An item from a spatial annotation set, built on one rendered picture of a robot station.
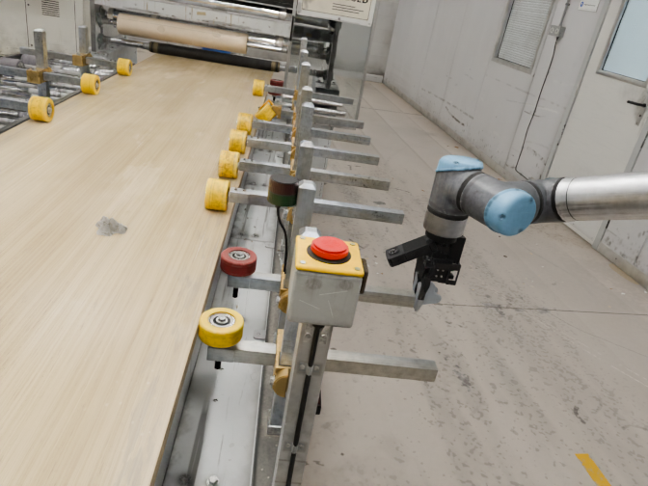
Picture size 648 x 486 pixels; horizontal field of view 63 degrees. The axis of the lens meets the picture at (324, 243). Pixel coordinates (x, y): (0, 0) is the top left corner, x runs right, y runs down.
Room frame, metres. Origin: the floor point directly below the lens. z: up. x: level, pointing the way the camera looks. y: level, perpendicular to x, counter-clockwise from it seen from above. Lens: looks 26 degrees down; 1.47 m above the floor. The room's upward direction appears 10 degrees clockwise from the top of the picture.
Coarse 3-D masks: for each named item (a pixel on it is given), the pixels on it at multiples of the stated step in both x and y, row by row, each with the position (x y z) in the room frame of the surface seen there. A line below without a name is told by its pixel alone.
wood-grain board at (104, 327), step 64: (192, 64) 3.33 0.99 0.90; (64, 128) 1.69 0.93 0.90; (128, 128) 1.81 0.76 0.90; (192, 128) 1.96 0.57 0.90; (0, 192) 1.14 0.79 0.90; (64, 192) 1.20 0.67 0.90; (128, 192) 1.27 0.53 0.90; (192, 192) 1.35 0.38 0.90; (0, 256) 0.86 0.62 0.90; (64, 256) 0.90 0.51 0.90; (128, 256) 0.95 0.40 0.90; (192, 256) 0.99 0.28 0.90; (0, 320) 0.68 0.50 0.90; (64, 320) 0.71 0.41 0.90; (128, 320) 0.74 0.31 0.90; (192, 320) 0.77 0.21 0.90; (0, 384) 0.55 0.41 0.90; (64, 384) 0.57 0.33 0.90; (128, 384) 0.59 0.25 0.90; (0, 448) 0.44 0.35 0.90; (64, 448) 0.46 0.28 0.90; (128, 448) 0.48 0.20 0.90
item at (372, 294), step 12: (228, 276) 1.01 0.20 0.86; (252, 276) 1.02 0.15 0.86; (264, 276) 1.03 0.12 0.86; (276, 276) 1.04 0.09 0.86; (252, 288) 1.02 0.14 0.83; (264, 288) 1.02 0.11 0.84; (276, 288) 1.02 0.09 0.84; (372, 288) 1.06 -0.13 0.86; (384, 288) 1.07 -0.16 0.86; (396, 288) 1.09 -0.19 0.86; (360, 300) 1.05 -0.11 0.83; (372, 300) 1.05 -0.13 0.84; (384, 300) 1.05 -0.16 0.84; (396, 300) 1.06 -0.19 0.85; (408, 300) 1.06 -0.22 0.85
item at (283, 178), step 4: (272, 176) 0.99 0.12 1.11; (276, 176) 1.00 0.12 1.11; (280, 176) 1.00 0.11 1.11; (284, 176) 1.01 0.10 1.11; (288, 176) 1.01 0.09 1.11; (292, 176) 1.02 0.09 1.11; (276, 180) 0.98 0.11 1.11; (280, 180) 0.98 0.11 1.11; (284, 180) 0.99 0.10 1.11; (288, 180) 0.99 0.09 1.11; (292, 180) 0.99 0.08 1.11; (296, 180) 1.00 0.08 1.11; (272, 192) 0.98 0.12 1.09; (284, 196) 0.97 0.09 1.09; (288, 196) 0.97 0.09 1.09; (292, 208) 1.01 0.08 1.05; (292, 212) 0.99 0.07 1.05; (280, 220) 1.00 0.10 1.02; (280, 224) 0.99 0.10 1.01; (284, 232) 0.99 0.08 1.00; (284, 236) 0.99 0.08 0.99; (284, 256) 1.00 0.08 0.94; (284, 260) 0.99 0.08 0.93; (284, 264) 0.99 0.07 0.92; (284, 268) 0.99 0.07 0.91; (284, 272) 0.99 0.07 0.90
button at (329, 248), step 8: (312, 240) 0.50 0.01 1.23; (320, 240) 0.50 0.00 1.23; (328, 240) 0.50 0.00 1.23; (336, 240) 0.51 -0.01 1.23; (312, 248) 0.49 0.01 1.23; (320, 248) 0.48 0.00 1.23; (328, 248) 0.49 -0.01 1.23; (336, 248) 0.49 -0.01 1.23; (344, 248) 0.49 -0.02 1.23; (320, 256) 0.48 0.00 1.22; (328, 256) 0.48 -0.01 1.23; (336, 256) 0.48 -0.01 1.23; (344, 256) 0.49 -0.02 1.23
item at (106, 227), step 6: (102, 216) 1.08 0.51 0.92; (102, 222) 1.07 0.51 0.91; (108, 222) 1.06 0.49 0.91; (114, 222) 1.07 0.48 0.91; (102, 228) 1.03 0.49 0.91; (108, 228) 1.03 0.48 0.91; (114, 228) 1.05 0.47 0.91; (120, 228) 1.05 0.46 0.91; (126, 228) 1.06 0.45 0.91; (102, 234) 1.02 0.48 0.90; (108, 234) 1.02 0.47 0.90
